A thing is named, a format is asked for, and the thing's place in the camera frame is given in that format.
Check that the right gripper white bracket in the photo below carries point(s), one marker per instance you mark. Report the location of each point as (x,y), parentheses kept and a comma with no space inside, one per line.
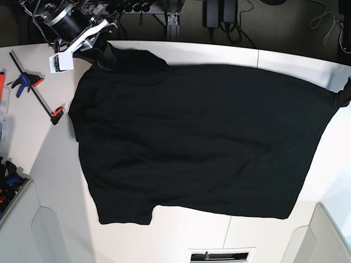
(77,32)

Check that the black t-shirt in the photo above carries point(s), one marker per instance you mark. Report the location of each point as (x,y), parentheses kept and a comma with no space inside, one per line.
(223,139)

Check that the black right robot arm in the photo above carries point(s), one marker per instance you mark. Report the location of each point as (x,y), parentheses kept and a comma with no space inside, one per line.
(35,9)

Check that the white power strip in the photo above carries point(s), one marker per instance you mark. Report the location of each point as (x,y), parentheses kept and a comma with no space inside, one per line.
(94,9)

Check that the blue orange bar clamp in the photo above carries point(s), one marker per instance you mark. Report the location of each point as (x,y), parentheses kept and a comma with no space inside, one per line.
(30,82)

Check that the clear plastic organizer box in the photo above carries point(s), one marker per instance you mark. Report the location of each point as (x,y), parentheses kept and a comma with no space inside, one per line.
(4,111)

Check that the black power adapter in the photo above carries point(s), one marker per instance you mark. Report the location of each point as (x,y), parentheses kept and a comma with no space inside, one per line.
(216,12)

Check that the right white chair back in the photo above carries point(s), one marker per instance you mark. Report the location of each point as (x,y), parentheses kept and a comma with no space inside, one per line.
(320,241)

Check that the white chair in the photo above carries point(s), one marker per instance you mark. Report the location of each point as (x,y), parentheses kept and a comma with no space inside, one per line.
(48,236)
(320,241)

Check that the grey bin of clamps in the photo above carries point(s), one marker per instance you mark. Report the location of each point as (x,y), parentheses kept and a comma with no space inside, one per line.
(12,184)

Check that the left white chair back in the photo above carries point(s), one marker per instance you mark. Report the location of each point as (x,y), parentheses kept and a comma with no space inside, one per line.
(48,236)

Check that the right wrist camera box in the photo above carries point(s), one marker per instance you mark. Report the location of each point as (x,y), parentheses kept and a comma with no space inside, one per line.
(61,62)

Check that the aluminium frame post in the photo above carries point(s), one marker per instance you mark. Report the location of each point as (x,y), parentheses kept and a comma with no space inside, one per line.
(171,22)

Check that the orange handled tool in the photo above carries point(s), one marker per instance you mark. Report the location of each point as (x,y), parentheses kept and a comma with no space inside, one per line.
(2,79)

